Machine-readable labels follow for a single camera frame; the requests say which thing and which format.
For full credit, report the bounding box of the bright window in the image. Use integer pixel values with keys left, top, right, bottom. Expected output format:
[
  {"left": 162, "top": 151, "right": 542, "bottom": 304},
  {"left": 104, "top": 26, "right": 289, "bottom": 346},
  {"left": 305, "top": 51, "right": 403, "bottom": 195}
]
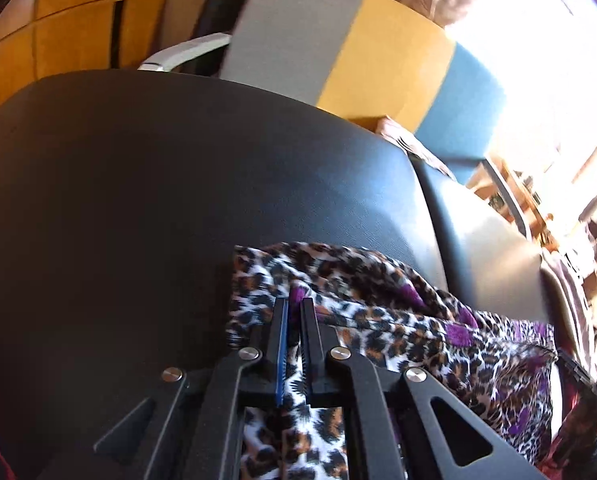
[{"left": 448, "top": 0, "right": 597, "bottom": 161}]

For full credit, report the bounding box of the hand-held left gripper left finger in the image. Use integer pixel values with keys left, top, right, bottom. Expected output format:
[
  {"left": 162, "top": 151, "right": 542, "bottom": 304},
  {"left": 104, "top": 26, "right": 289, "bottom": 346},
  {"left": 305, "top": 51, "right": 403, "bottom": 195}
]
[{"left": 93, "top": 297, "right": 290, "bottom": 480}]

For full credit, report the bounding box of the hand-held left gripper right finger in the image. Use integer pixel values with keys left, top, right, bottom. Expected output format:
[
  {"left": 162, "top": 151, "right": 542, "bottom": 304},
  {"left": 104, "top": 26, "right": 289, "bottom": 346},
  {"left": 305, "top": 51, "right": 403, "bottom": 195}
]
[{"left": 301, "top": 297, "right": 539, "bottom": 480}]

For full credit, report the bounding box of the grey fleece blanket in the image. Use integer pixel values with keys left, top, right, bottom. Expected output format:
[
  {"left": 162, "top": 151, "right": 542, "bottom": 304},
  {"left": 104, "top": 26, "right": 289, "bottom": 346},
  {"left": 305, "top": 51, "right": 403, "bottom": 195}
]
[{"left": 541, "top": 252, "right": 596, "bottom": 376}]

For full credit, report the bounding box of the red bed blanket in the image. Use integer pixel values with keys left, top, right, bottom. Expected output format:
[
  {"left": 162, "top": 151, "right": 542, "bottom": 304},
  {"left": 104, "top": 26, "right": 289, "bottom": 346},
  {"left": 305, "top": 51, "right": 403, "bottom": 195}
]
[{"left": 538, "top": 385, "right": 597, "bottom": 480}]

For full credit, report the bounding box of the grey yellow blue sofa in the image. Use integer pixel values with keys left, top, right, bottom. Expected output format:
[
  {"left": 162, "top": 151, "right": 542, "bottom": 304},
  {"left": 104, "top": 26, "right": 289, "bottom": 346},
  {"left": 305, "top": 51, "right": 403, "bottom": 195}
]
[{"left": 138, "top": 0, "right": 534, "bottom": 241}]

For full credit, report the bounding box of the orange wooden cabinet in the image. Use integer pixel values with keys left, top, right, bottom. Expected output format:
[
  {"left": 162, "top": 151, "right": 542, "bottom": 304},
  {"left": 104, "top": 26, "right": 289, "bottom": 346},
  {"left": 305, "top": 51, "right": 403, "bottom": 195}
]
[{"left": 0, "top": 0, "right": 179, "bottom": 126}]

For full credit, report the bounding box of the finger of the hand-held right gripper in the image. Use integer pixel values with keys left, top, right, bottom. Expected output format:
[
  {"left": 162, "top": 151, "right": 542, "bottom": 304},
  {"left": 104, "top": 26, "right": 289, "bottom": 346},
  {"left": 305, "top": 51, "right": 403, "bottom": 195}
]
[{"left": 557, "top": 351, "right": 597, "bottom": 396}]

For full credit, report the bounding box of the leopard print garment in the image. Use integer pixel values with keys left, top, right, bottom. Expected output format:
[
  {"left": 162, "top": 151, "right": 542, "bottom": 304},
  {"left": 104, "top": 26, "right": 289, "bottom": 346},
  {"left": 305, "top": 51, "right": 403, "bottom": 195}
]
[{"left": 226, "top": 241, "right": 559, "bottom": 480}]

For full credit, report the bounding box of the wooden side table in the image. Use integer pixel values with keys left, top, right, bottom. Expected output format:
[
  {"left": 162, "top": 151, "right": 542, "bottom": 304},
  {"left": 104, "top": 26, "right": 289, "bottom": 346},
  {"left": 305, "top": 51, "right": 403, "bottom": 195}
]
[{"left": 468, "top": 157, "right": 559, "bottom": 251}]

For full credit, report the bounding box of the black chair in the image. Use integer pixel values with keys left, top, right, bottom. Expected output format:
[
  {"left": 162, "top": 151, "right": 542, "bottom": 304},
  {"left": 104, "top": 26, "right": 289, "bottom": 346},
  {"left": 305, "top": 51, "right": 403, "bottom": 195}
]
[{"left": 193, "top": 0, "right": 274, "bottom": 76}]

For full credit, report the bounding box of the pink printed cushion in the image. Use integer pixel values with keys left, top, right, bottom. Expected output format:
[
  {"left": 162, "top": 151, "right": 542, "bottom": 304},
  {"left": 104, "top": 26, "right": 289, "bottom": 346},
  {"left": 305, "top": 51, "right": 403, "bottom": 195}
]
[{"left": 375, "top": 115, "right": 459, "bottom": 181}]

